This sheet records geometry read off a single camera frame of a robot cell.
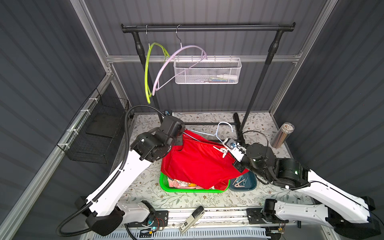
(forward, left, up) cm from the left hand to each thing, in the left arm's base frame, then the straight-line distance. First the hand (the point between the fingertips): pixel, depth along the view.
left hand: (176, 133), depth 66 cm
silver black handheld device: (-29, -7, -28) cm, 41 cm away
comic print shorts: (-13, -4, -27) cm, 31 cm away
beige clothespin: (-12, -32, -32) cm, 47 cm away
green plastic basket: (-14, +8, -25) cm, 29 cm away
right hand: (-7, -24, -1) cm, 25 cm away
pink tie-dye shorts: (-12, +3, -29) cm, 32 cm away
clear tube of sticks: (+13, -61, -15) cm, 65 cm away
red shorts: (-6, -7, -13) cm, 16 cm away
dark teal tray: (-11, -37, -32) cm, 50 cm away
